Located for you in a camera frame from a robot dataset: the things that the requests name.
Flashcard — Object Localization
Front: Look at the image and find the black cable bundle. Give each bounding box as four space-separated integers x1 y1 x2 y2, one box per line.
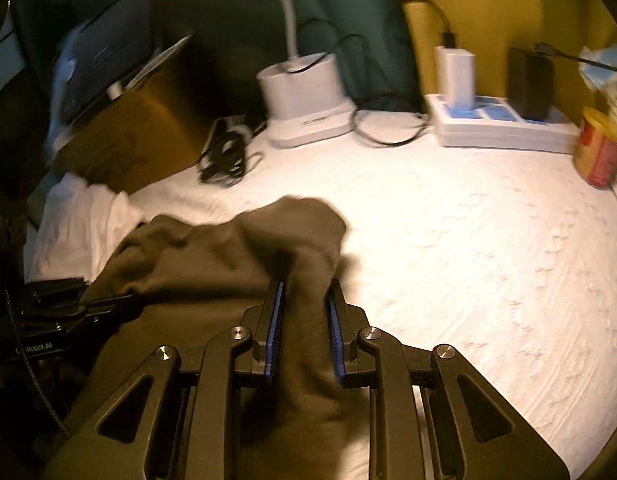
196 117 262 188

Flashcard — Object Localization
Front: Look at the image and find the white garment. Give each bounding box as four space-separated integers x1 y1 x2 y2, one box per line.
26 172 146 286

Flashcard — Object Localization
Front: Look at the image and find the black charger cable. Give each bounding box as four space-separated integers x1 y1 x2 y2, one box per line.
288 0 459 148

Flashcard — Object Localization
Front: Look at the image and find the white power strip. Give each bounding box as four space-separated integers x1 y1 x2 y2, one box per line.
425 92 581 153

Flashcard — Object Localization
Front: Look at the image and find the red tin can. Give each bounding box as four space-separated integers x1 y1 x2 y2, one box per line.
573 106 617 191

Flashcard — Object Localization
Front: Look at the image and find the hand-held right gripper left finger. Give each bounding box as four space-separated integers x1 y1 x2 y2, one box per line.
41 280 286 480

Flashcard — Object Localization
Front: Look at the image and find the yellow curtain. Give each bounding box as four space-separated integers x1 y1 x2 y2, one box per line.
388 0 617 111

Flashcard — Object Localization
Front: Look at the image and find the black adapter cable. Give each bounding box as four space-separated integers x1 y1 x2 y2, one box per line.
535 42 617 73

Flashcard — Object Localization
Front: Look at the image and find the brown cardboard box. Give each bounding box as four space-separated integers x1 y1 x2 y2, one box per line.
48 50 209 196

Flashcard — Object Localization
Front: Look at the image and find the crumpled white tissue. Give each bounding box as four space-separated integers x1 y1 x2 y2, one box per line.
578 42 617 88

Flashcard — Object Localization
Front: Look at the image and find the white charger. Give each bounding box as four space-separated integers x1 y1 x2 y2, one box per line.
433 45 476 111

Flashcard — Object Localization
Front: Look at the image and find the tablet in plastic wrap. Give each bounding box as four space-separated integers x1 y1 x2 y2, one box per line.
46 0 194 131

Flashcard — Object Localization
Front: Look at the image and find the brown printed t-shirt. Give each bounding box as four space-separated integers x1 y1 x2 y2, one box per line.
63 196 350 480

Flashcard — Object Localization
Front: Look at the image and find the black braided cable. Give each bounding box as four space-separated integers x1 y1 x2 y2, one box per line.
1 285 72 441

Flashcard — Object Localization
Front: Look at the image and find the dark teal curtain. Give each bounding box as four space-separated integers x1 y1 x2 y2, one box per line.
153 0 421 121

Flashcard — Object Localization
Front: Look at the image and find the white textured table cover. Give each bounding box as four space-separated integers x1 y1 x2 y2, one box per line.
26 110 617 480

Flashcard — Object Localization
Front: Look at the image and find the black power adapter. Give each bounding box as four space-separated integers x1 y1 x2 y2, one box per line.
505 46 556 121

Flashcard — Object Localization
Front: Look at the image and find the white desk lamp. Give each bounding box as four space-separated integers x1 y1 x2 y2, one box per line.
256 0 356 150

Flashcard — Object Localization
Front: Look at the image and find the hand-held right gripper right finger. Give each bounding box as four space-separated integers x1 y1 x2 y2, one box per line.
325 277 571 480

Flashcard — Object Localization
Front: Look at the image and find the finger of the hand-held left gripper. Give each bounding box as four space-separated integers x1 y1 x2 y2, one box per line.
81 292 142 323

